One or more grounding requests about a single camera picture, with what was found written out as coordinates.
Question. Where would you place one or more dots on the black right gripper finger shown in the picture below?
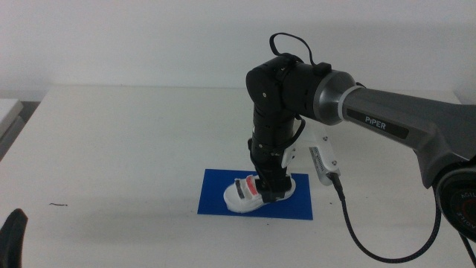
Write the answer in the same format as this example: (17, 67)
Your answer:
(261, 182)
(277, 190)

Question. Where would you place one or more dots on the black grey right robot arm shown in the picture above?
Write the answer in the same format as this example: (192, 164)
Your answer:
(390, 111)

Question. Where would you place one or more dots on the blue rectangular mat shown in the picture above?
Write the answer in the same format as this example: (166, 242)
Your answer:
(212, 201)

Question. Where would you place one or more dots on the small dark thread scrap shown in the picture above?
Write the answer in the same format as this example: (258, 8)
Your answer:
(58, 204)

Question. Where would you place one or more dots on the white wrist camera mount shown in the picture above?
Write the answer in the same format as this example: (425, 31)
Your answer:
(316, 139)

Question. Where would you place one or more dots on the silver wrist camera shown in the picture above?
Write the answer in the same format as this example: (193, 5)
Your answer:
(323, 165)

